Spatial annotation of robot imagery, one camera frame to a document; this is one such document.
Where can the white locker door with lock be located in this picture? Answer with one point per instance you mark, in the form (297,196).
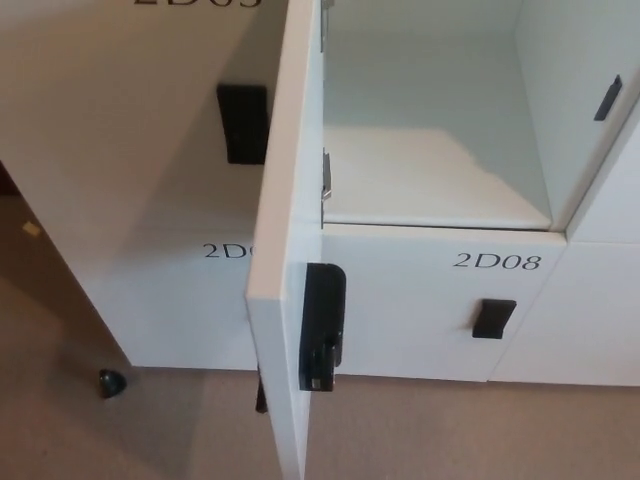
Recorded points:
(280,200)

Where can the metal door hinge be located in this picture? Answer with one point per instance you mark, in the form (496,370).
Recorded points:
(327,172)

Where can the black round door stop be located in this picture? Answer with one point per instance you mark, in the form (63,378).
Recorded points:
(112,383)

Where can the white unmarked locker door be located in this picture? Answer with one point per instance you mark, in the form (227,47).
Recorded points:
(575,325)
(615,200)

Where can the black lock box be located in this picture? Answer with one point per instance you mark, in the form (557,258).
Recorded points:
(320,310)

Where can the white locker carcass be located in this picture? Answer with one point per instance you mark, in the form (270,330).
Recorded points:
(425,100)

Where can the small paper scrap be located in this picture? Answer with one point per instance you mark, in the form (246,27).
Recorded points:
(31,228)

